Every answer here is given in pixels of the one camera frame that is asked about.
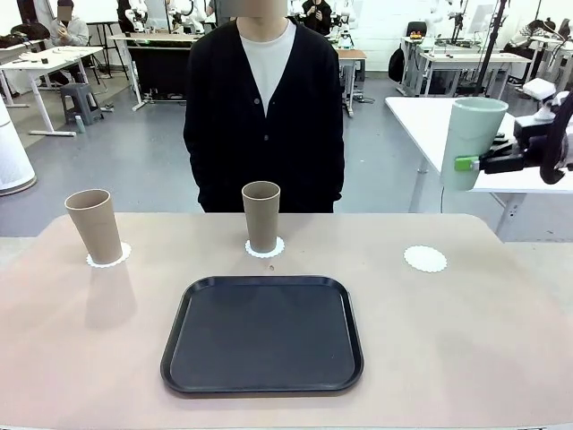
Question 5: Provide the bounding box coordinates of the black backpack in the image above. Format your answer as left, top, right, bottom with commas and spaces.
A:
388, 44, 406, 84

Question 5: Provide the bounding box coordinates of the tall brown plastic cup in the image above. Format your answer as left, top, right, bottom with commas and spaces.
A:
241, 181, 282, 254
64, 188, 124, 265

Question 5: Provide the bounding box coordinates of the seated person in grey hoodie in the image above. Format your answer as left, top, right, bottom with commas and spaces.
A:
47, 0, 90, 89

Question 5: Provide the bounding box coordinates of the long white desk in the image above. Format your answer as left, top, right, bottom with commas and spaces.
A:
418, 50, 534, 102

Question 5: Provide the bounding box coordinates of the person in black cardigan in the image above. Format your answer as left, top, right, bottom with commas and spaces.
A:
183, 0, 346, 214

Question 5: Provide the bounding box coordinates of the small brown-topped desk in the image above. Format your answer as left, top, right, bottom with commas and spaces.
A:
338, 48, 368, 118

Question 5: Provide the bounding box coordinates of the white desk with small items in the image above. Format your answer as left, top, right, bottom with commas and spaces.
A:
0, 44, 107, 138

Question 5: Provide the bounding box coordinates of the black plastic serving tray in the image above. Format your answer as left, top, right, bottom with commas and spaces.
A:
159, 275, 364, 395

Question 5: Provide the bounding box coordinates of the whiteboard on easel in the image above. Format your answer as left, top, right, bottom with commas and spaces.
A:
82, 0, 129, 86

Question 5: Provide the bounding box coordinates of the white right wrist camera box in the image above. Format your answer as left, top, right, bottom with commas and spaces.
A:
522, 79, 573, 122

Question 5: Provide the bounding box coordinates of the tall mint green plastic cup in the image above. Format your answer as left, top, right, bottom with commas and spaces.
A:
440, 98, 509, 193

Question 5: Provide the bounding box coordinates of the person's right forearm black sleeve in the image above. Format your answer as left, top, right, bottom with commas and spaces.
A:
183, 125, 217, 211

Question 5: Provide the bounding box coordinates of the person's left forearm black sleeve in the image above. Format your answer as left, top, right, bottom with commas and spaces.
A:
321, 125, 346, 208

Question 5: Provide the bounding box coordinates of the seated dark-haired person at desk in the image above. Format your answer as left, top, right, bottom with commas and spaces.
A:
503, 17, 560, 84

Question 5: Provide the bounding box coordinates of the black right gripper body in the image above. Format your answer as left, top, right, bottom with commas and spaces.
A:
513, 116, 546, 170

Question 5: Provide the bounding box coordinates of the white scalloped paper coaster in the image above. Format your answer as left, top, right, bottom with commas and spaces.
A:
85, 241, 133, 270
244, 236, 287, 260
403, 245, 448, 273

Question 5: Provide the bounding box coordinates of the brown-topped desk with black panel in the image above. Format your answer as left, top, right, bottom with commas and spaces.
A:
109, 33, 207, 112

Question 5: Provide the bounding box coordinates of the standing person in dark clothes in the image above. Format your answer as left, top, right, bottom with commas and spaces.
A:
302, 0, 333, 37

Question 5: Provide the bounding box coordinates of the black tripod stand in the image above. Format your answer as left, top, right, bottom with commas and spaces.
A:
470, 0, 511, 101

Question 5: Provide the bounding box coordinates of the grey plastic stool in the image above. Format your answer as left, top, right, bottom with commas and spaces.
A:
60, 82, 105, 126

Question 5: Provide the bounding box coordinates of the black right arm cable sleeve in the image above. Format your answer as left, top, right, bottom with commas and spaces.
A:
539, 101, 573, 185

